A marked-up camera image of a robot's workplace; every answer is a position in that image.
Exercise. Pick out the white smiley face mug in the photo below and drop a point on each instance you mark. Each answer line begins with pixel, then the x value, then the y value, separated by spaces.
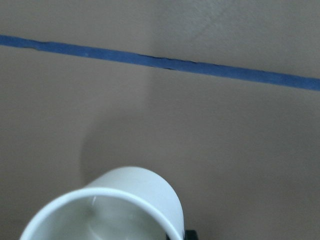
pixel 126 203

